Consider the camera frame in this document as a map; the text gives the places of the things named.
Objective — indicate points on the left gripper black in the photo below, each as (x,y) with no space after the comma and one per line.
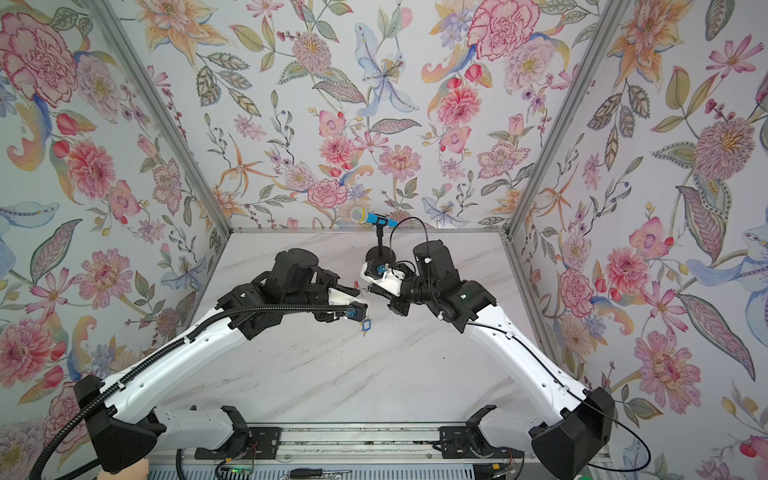
(328,278)

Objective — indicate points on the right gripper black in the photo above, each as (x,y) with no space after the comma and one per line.
(397,307)

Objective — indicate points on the silver key with blue tag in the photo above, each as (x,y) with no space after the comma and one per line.
(365,326)

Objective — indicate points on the metal keyring with red handle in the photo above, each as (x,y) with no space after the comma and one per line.
(360,297)

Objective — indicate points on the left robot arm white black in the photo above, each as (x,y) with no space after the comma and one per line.
(129,420)

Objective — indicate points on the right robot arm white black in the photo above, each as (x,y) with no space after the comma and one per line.
(567,424)

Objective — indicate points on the black microphone stand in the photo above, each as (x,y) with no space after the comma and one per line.
(380,253)

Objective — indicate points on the toy microphone blue yellow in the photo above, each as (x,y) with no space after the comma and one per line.
(362,216)

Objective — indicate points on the black screwdriver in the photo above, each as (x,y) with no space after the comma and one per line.
(316,473)

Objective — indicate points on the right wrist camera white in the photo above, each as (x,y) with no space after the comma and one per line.
(374,273)

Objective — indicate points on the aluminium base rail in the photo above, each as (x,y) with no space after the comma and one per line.
(293,444)

